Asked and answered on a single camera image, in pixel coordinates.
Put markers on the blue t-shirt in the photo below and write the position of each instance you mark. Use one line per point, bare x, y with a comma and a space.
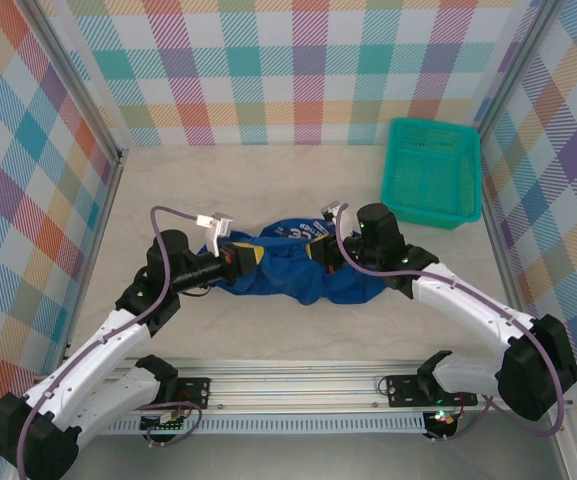
288, 280

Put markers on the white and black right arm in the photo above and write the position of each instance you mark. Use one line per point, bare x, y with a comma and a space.
468, 310

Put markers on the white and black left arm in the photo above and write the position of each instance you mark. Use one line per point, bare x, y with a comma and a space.
118, 340

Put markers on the teal plastic mesh basket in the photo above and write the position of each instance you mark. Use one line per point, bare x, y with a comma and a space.
433, 170

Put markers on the small green circuit board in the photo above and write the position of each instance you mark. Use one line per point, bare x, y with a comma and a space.
165, 426

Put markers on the small lit circuit board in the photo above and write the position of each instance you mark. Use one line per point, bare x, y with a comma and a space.
443, 419

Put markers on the grey metal shelf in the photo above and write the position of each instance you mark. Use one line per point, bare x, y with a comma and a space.
293, 460

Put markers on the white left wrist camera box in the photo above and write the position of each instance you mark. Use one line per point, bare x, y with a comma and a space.
220, 224

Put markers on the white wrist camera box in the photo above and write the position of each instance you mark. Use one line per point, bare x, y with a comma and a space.
330, 210
220, 224

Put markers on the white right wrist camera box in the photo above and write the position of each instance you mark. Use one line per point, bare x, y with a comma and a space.
330, 210

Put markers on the aluminium table side rail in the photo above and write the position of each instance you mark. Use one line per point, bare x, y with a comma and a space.
102, 225
507, 250

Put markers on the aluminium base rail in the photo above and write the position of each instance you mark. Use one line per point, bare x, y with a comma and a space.
293, 385

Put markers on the aluminium frame post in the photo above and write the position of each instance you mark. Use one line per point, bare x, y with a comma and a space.
58, 47
521, 50

